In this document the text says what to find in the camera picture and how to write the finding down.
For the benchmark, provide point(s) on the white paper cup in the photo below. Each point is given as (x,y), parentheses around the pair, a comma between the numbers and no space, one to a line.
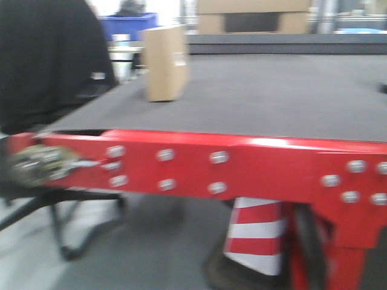
(121,61)

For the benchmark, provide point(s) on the blue plastic bin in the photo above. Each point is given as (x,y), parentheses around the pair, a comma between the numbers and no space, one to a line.
(128,25)

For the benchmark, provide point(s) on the black office chair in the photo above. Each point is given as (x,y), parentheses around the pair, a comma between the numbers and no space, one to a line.
(54,59)

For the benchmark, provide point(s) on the dark grey raised conveyor rail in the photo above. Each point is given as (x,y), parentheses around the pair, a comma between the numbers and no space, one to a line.
(328,44)

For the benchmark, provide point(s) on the red white traffic cone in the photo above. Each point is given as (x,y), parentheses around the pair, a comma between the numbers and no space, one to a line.
(255,233)

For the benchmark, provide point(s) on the large cardboard box with window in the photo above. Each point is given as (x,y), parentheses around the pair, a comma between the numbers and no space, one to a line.
(256,17)

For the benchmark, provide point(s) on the red metal conveyor frame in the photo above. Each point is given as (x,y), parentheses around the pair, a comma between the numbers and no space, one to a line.
(342,182)

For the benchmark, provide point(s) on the light blue tray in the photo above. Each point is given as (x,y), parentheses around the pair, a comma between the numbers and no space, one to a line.
(359,31)

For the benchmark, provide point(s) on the brown cardboard package box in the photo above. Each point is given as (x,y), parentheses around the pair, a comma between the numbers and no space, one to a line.
(165,54)

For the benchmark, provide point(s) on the dark grey conveyor belt mat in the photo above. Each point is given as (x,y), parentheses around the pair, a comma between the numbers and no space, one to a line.
(334,97)

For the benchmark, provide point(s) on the black bag in bin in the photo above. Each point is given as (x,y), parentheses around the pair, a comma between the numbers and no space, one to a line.
(130,8)

